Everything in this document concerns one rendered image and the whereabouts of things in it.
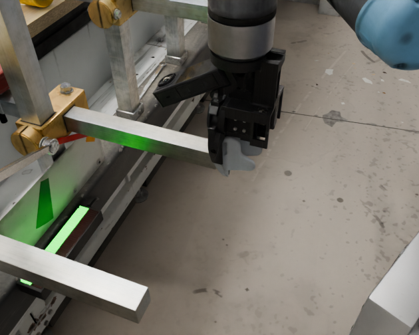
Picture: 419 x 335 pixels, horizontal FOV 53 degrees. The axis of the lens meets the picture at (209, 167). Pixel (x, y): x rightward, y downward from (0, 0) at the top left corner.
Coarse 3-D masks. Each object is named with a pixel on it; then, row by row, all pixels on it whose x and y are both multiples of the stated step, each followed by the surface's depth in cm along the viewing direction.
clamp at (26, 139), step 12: (60, 84) 72; (60, 96) 69; (72, 96) 69; (84, 96) 71; (60, 108) 67; (48, 120) 64; (60, 120) 66; (24, 132) 62; (36, 132) 63; (48, 132) 64; (60, 132) 67; (24, 144) 64; (36, 144) 63
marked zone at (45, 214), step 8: (48, 184) 68; (40, 192) 66; (48, 192) 68; (40, 200) 67; (48, 200) 69; (40, 208) 67; (48, 208) 69; (40, 216) 68; (48, 216) 70; (40, 224) 68
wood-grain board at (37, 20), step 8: (56, 0) 90; (64, 0) 90; (72, 0) 92; (24, 8) 87; (32, 8) 87; (40, 8) 87; (48, 8) 87; (56, 8) 88; (64, 8) 90; (72, 8) 92; (24, 16) 84; (32, 16) 84; (40, 16) 84; (48, 16) 86; (56, 16) 88; (32, 24) 82; (40, 24) 84; (48, 24) 86; (32, 32) 83
